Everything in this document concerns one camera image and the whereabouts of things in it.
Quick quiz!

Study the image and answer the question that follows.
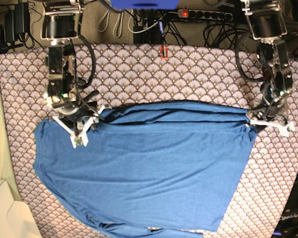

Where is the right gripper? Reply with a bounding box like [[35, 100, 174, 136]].
[[52, 103, 94, 126]]

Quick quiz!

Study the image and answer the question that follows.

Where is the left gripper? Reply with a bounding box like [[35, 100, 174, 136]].
[[259, 98, 288, 121]]

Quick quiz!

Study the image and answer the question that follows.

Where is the blue T-shirt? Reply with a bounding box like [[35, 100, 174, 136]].
[[33, 102, 257, 238]]

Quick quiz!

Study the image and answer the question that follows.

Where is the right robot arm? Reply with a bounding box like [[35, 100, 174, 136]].
[[41, 0, 98, 129]]

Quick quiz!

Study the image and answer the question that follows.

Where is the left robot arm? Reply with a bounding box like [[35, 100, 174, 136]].
[[235, 0, 293, 121]]

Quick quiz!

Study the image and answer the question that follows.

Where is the fan-patterned tablecloth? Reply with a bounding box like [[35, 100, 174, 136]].
[[0, 44, 298, 238]]

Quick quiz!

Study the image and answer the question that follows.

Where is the black power adapter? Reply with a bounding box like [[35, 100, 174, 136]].
[[4, 2, 30, 43]]

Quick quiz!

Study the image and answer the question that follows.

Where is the red table clamp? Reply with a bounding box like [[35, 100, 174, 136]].
[[160, 45, 168, 60]]

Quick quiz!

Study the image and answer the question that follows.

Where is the blue box top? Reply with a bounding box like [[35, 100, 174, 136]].
[[111, 0, 180, 9]]

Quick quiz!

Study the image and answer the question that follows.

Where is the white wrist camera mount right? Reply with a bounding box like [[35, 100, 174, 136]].
[[52, 105, 110, 149]]

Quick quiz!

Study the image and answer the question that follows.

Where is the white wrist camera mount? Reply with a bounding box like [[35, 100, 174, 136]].
[[52, 105, 110, 149], [246, 111, 296, 137]]

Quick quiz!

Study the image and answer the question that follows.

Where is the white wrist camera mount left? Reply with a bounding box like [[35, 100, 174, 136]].
[[246, 111, 296, 137]]

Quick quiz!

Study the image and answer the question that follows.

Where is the black power strip red switch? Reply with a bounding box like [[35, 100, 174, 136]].
[[176, 9, 233, 22]]

